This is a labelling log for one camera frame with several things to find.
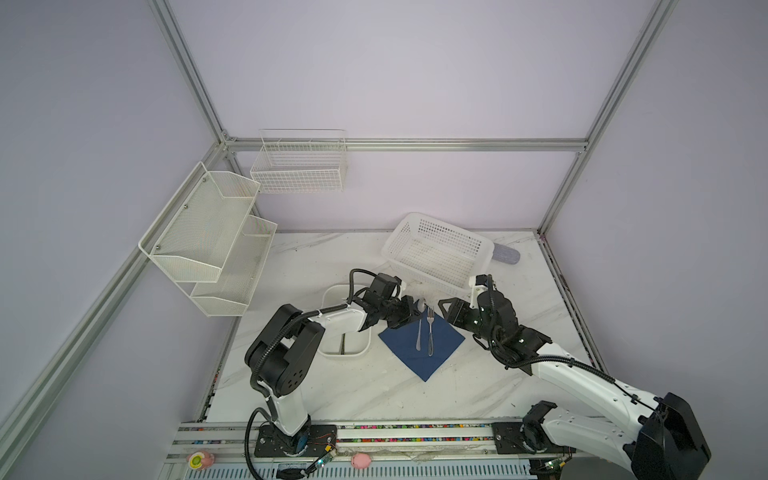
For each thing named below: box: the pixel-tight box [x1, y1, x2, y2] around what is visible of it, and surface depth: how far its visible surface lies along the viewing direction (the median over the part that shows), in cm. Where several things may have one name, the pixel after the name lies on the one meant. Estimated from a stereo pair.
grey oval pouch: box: [492, 243, 521, 265], surface depth 112 cm
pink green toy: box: [188, 451, 215, 470], surface depth 69 cm
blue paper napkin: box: [378, 308, 466, 382], surface depth 88 cm
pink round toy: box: [352, 453, 371, 469], surface depth 71 cm
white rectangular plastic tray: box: [318, 284, 372, 358], surface depth 86 cm
